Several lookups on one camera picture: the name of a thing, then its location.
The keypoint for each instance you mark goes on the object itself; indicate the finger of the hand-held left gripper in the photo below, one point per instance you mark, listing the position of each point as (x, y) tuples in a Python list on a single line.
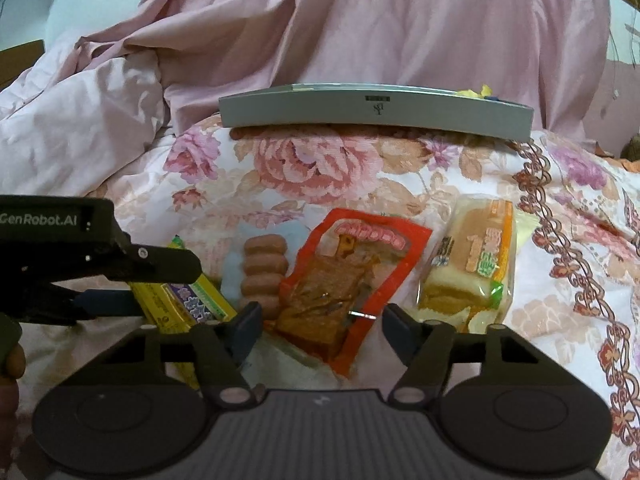
[(165, 265), (110, 304)]

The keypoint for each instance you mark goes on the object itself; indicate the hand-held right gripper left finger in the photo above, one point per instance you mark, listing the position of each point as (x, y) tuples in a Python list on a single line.
[(247, 327)]

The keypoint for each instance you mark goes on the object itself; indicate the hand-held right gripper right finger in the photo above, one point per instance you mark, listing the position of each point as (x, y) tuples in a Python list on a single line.
[(396, 330)]

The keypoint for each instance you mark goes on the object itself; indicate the red dried tofu packet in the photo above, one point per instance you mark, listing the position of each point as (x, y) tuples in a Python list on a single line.
[(325, 285)]

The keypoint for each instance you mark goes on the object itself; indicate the sandwich cake packet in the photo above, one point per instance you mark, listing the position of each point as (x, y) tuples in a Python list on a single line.
[(465, 260)]

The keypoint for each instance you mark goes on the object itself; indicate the grey shallow box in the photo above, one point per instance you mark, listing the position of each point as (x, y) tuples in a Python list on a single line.
[(350, 110)]

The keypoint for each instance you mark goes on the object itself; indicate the person's left hand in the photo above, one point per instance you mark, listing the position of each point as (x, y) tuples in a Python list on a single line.
[(11, 365)]

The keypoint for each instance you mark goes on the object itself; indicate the clear packet of small sausages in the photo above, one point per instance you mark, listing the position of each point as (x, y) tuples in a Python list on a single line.
[(262, 265)]

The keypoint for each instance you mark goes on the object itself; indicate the pale pink duvet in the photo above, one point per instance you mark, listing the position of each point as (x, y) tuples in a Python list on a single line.
[(75, 125)]

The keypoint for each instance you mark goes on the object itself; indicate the pale yellow snack packet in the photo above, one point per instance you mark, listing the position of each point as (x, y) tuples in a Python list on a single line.
[(526, 230)]

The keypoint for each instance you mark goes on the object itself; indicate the floral blanket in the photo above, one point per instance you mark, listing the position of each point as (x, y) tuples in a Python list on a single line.
[(325, 170)]

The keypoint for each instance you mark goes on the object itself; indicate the wooden headboard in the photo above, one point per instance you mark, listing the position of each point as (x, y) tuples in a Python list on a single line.
[(20, 65)]

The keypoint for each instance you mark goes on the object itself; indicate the orange cloth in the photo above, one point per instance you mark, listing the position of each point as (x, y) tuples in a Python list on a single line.
[(627, 164)]

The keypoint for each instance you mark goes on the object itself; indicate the pink satin curtain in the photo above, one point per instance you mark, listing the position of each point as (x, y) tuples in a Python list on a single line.
[(350, 20)]

